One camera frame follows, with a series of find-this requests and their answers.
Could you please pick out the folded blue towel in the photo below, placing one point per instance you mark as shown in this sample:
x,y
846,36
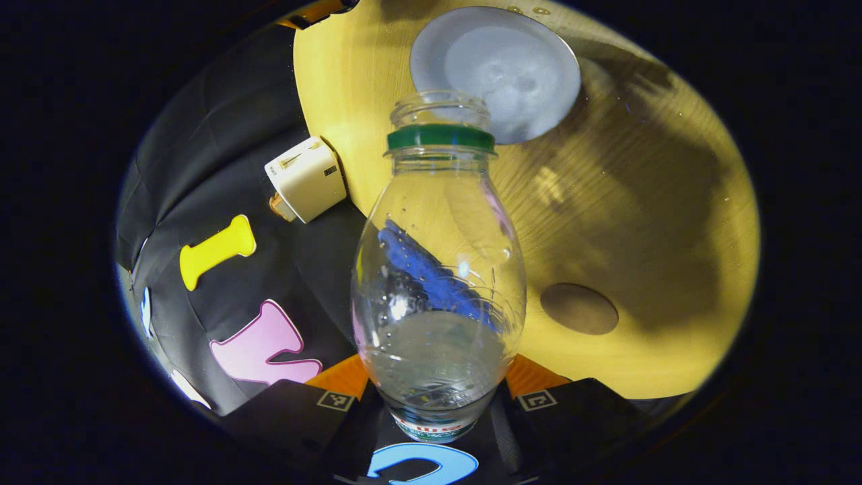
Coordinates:
x,y
417,266

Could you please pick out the round brown coaster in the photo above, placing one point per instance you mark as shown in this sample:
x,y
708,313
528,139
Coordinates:
x,y
579,309

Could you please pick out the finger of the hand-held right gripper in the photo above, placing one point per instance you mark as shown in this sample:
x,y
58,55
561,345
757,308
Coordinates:
x,y
316,12

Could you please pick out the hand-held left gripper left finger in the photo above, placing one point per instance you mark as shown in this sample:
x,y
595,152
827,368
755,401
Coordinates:
x,y
296,417

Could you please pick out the black backdrop cloth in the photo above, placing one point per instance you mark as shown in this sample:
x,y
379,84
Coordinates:
x,y
222,168

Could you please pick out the white teacup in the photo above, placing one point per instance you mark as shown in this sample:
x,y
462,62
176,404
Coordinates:
x,y
505,60

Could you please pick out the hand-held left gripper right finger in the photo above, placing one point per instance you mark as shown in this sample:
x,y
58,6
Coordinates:
x,y
579,417

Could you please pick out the toast slices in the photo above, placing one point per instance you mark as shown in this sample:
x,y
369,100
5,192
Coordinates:
x,y
281,209

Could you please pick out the white toaster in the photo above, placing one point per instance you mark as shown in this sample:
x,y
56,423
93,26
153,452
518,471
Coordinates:
x,y
310,176

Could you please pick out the clear plastic water bottle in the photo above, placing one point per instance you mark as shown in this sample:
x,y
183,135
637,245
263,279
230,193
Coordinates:
x,y
438,350

